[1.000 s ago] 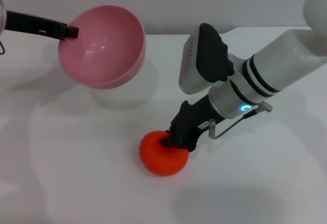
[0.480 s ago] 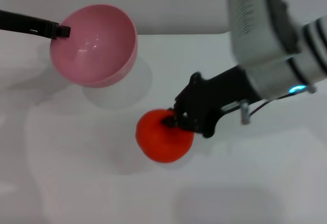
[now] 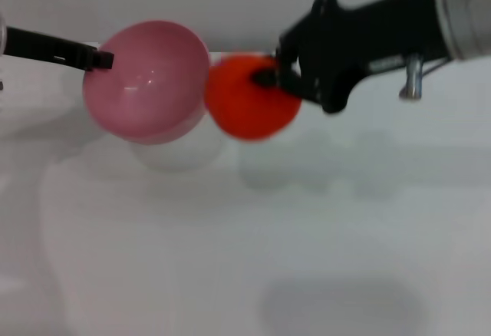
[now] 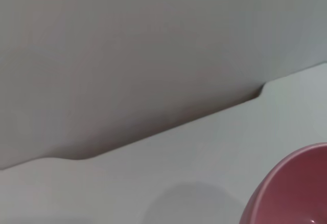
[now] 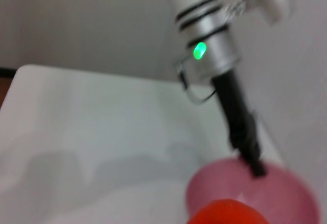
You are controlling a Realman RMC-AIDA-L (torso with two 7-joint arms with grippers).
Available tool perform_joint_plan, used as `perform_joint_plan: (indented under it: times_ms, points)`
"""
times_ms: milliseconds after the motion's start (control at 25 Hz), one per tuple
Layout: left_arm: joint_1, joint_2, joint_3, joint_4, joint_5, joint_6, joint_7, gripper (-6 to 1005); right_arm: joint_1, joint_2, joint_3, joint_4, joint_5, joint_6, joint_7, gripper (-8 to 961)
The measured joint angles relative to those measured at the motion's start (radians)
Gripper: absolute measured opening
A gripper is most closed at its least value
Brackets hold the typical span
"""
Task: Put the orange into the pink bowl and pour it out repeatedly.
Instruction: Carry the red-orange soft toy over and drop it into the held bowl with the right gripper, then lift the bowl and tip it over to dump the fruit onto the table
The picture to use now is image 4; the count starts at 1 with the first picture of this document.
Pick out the pink plastic bowl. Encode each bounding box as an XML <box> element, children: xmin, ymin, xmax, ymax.
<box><xmin>238</xmin><ymin>142</ymin><xmax>327</xmax><ymax>224</ymax></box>

